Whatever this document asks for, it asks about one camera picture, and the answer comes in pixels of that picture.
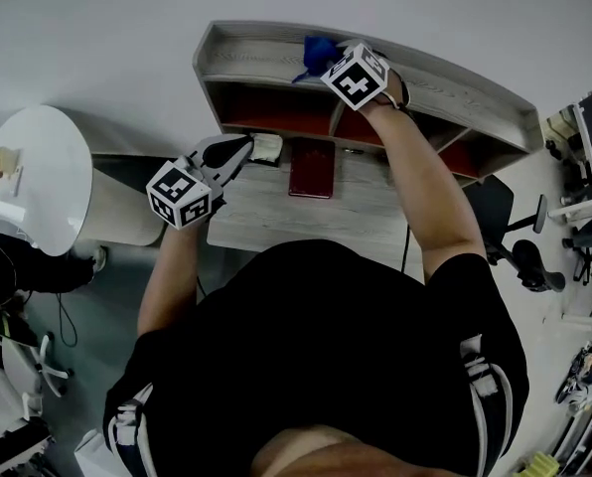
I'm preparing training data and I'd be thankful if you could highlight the black white shoulder strap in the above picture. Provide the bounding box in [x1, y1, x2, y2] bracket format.
[107, 383, 158, 477]
[458, 334, 515, 471]

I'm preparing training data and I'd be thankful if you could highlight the person's chin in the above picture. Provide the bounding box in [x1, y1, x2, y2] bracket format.
[249, 424, 434, 477]

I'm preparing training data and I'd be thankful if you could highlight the grey wooden shelf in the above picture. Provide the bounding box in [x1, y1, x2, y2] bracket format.
[192, 20, 541, 189]

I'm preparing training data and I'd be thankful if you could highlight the beige box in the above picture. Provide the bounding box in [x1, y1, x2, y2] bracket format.
[0, 146, 23, 174]

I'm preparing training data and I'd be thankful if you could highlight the round white table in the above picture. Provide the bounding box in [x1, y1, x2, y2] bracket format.
[0, 104, 94, 257]

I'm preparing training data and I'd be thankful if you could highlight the person's right forearm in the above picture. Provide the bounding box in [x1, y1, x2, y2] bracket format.
[363, 97, 489, 283]

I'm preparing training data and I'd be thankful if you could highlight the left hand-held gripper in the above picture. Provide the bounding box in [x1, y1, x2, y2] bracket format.
[145, 133, 256, 231]

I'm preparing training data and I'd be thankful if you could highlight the white tissue pack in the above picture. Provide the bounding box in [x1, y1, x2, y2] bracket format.
[249, 133, 284, 167]

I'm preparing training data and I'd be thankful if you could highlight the black desk cable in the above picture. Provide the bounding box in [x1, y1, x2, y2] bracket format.
[399, 221, 412, 273]

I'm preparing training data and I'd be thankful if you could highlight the person's left forearm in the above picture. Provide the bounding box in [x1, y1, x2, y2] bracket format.
[136, 216, 207, 338]

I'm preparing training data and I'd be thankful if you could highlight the dark red book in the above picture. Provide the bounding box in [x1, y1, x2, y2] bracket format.
[288, 136, 337, 200]

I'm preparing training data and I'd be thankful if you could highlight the black office chair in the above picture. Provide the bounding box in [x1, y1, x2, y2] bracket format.
[462, 174, 568, 293]

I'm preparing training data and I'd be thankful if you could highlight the yellow green foam block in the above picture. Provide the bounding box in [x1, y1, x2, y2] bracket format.
[517, 452, 560, 477]

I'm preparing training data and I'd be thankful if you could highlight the black bag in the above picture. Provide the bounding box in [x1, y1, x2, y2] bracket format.
[0, 234, 98, 297]

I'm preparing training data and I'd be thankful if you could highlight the blue cloth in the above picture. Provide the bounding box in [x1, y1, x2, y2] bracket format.
[291, 35, 351, 85]

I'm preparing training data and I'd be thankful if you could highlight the person's black shirt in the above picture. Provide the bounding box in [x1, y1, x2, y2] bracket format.
[101, 238, 531, 477]

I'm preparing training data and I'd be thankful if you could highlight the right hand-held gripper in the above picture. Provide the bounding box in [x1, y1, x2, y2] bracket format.
[319, 39, 391, 112]

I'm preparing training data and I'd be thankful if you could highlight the white office chair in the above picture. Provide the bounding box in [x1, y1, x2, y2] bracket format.
[0, 333, 74, 429]

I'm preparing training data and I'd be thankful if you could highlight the black floor cable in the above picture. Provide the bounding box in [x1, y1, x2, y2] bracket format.
[56, 290, 78, 348]

